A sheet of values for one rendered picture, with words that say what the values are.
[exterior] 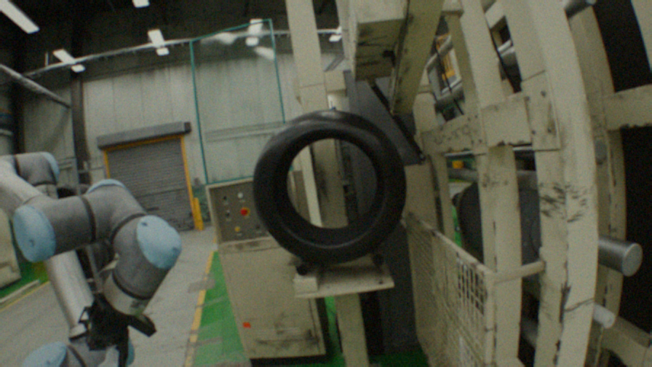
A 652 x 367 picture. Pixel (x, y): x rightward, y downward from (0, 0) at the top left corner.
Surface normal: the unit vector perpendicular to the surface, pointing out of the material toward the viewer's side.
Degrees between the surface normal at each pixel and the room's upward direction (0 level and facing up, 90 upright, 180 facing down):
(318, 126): 79
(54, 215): 60
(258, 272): 90
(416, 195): 90
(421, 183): 90
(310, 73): 90
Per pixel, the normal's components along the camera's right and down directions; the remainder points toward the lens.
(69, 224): 0.91, -0.14
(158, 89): 0.31, 0.00
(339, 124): -0.03, -0.12
